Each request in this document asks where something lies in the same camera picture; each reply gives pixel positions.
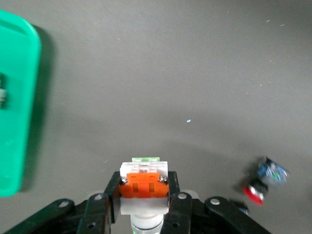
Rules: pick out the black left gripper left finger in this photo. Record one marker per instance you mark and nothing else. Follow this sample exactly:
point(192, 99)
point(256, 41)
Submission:
point(109, 195)

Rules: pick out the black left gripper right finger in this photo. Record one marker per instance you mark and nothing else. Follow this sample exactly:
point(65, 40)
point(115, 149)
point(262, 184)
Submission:
point(179, 207)

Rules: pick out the push button orange contact block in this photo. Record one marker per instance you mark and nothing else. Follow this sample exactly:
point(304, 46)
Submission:
point(143, 187)

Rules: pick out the push button green contact block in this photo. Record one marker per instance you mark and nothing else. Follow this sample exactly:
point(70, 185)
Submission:
point(2, 95)

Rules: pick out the red push button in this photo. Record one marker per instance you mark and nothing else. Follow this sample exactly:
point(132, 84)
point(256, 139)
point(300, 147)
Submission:
point(240, 207)
point(270, 170)

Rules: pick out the green plastic tray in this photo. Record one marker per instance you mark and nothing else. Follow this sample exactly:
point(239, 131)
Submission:
point(19, 122)

